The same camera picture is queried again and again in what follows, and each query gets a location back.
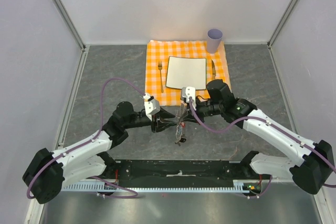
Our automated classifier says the left aluminium frame post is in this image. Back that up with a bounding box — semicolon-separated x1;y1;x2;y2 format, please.
52;0;86;51

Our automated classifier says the white square plate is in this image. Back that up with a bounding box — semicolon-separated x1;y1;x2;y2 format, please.
165;56;207;90

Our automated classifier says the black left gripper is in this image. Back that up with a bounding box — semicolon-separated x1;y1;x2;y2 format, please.
124;106;177;133

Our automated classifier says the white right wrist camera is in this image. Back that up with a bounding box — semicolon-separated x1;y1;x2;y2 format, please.
181;87;196;103

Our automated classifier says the light blue cable duct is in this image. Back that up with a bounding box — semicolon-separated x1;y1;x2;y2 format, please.
61;180;261;193

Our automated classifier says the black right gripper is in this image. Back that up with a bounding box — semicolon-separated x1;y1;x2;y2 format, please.
180;96;223;125

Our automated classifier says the metal key organizer blue handle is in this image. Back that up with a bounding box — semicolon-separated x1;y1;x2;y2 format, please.
175;103;187;146

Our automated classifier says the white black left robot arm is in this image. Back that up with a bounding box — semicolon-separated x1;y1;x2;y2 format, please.
23;101;176;204

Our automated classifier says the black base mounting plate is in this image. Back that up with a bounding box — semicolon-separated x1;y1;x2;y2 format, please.
98;159;259;188

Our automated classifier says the aluminium frame post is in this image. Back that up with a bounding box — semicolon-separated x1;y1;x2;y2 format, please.
267;0;300;49
52;0;86;51

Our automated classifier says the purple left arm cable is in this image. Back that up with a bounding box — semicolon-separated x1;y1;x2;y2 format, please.
27;77;152;199

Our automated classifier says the orange white checkered cloth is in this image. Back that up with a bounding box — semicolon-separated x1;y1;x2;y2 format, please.
145;40;231;106

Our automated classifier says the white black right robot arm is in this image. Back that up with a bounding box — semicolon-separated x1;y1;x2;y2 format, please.
181;79;335;195

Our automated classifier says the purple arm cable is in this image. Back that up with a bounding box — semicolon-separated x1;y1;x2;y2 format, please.
188;98;336;198
27;77;152;199

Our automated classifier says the lilac plastic cup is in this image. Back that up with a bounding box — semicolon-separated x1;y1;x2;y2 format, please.
206;28;223;54

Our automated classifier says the gold knife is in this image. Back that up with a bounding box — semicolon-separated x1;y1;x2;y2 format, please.
212;60;216;80

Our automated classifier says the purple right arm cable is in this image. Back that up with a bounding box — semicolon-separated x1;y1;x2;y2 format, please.
188;98;336;198

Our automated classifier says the right aluminium frame post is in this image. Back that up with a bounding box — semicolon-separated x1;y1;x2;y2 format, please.
267;0;300;49

